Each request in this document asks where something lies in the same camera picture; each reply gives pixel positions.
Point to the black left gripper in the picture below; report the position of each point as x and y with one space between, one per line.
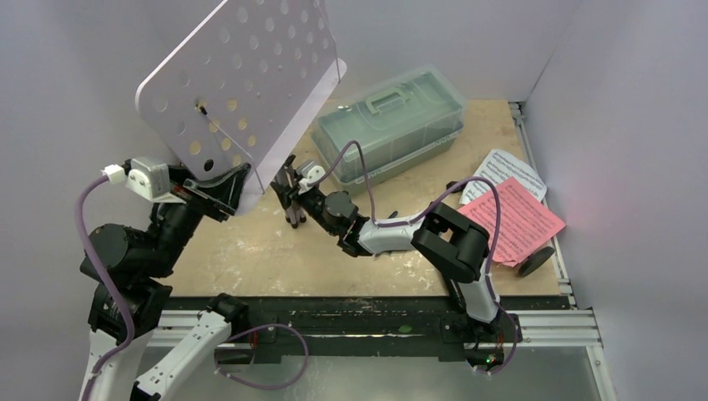
225 191

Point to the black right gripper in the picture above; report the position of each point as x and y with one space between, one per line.
308 199

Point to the white perforated music stand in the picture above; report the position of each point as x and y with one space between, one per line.
242 88

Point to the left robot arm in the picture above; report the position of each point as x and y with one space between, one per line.
129 266

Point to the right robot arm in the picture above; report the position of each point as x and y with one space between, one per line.
458 247

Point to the clear green storage box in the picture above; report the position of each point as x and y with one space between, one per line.
389 128

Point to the small black clip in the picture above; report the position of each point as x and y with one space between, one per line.
455 186

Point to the black clarinet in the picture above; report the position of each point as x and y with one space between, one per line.
455 295

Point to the white sheet music page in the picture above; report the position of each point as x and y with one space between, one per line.
499 165

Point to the pink sheet music page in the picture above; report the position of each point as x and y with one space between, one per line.
526 224

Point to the black round disc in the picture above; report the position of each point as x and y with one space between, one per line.
534 261

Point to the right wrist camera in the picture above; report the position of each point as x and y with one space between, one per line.
309 173

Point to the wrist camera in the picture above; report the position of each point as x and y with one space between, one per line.
146 177
309 173

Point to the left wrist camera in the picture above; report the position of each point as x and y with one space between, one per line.
146 177

